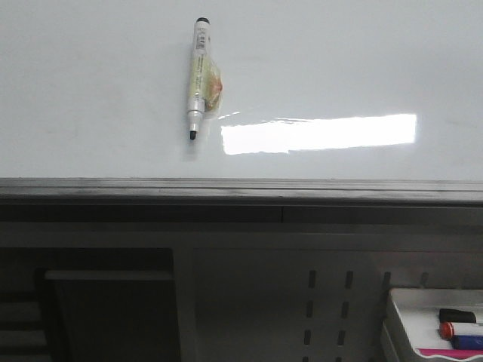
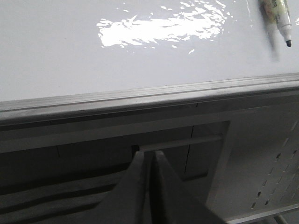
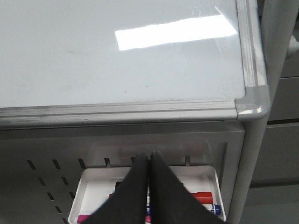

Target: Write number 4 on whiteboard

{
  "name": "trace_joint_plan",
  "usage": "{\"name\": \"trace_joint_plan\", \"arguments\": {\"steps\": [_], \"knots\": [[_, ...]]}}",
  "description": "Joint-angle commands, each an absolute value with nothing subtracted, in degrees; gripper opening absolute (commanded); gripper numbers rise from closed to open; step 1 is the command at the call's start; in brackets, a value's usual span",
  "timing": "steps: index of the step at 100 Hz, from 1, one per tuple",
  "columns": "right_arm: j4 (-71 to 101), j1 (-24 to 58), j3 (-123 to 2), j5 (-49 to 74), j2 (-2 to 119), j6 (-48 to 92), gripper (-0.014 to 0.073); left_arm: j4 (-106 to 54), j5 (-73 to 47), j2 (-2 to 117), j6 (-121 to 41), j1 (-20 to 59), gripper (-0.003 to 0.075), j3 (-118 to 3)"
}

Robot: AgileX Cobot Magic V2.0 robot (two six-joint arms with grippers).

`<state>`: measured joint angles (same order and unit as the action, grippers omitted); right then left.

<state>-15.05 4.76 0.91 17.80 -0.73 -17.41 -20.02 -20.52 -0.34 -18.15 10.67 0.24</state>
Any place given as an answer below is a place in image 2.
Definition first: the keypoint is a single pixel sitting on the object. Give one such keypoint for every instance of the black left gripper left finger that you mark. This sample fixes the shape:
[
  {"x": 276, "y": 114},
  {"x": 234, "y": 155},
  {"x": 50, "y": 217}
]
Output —
[{"x": 125, "y": 203}]

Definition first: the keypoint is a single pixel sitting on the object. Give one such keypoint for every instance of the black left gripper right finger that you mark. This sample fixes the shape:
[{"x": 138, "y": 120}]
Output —
[{"x": 170, "y": 201}]

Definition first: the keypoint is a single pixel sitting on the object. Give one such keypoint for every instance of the white black-tip whiteboard marker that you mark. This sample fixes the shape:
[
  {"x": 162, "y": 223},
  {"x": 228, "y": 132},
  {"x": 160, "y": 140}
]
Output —
[{"x": 276, "y": 18}]

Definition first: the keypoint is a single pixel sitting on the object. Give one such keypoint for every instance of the white whiteboard with aluminium frame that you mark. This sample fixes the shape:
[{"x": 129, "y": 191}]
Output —
[{"x": 69, "y": 58}]

